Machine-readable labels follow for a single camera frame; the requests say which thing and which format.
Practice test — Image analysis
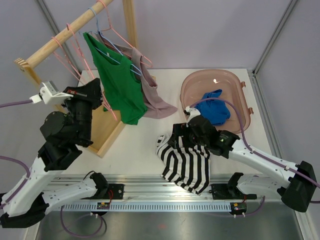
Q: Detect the mauve tank top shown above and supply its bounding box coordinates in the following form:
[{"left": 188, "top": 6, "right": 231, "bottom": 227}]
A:
[{"left": 95, "top": 32, "right": 179, "bottom": 119}]

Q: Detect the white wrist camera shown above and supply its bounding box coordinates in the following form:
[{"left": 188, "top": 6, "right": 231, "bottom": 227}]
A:
[
  {"left": 29, "top": 81, "right": 73, "bottom": 105},
  {"left": 183, "top": 106, "right": 201, "bottom": 124}
]

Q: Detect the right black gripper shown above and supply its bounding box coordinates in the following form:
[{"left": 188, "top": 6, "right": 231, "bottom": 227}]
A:
[{"left": 168, "top": 122, "right": 209, "bottom": 149}]

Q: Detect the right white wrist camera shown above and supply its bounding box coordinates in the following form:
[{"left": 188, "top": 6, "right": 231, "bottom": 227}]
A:
[{"left": 183, "top": 106, "right": 201, "bottom": 124}]

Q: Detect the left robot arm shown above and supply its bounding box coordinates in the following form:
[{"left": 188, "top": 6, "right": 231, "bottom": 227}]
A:
[{"left": 0, "top": 78, "right": 109, "bottom": 229}]

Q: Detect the pink wire hanger front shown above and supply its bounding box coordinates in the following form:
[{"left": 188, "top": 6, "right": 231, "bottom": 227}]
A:
[{"left": 51, "top": 36, "right": 86, "bottom": 85}]

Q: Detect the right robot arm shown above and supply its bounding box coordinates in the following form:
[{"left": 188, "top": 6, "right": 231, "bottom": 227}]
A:
[{"left": 167, "top": 115, "right": 317, "bottom": 213}]

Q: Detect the pink translucent plastic basin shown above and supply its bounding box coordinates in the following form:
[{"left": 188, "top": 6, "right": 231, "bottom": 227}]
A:
[{"left": 180, "top": 69, "right": 253, "bottom": 134}]

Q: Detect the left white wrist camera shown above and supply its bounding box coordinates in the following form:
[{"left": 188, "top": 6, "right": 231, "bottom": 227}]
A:
[{"left": 29, "top": 81, "right": 73, "bottom": 105}]

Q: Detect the wooden clothes rack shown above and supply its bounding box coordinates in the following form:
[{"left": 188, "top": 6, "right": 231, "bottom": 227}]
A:
[{"left": 14, "top": 0, "right": 138, "bottom": 158}]

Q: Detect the pink wire hanger back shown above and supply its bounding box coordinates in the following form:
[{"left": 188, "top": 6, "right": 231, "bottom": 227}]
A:
[{"left": 96, "top": 0, "right": 153, "bottom": 68}]

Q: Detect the aluminium mounting rail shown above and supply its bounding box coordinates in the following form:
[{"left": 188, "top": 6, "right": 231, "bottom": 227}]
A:
[{"left": 37, "top": 173, "right": 303, "bottom": 213}]

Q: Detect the green tank top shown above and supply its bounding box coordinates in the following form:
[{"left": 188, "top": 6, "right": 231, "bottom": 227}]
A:
[{"left": 85, "top": 40, "right": 147, "bottom": 125}]

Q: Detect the black white striped tank top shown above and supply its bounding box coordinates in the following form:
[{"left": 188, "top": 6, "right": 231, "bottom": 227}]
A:
[{"left": 156, "top": 135, "right": 211, "bottom": 195}]

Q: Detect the blue tank top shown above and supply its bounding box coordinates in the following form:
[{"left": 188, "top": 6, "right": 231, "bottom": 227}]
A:
[{"left": 195, "top": 99, "right": 231, "bottom": 126}]

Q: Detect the pink wire hanger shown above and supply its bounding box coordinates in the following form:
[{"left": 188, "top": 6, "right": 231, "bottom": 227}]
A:
[
  {"left": 96, "top": 0, "right": 153, "bottom": 68},
  {"left": 51, "top": 36, "right": 86, "bottom": 85},
  {"left": 66, "top": 23, "right": 118, "bottom": 121}
]

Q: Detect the light blue wire hanger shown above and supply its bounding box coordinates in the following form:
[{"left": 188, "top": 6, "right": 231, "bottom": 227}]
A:
[{"left": 82, "top": 7, "right": 142, "bottom": 76}]

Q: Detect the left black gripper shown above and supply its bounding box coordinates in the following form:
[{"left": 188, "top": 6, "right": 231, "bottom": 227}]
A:
[{"left": 61, "top": 78, "right": 105, "bottom": 144}]

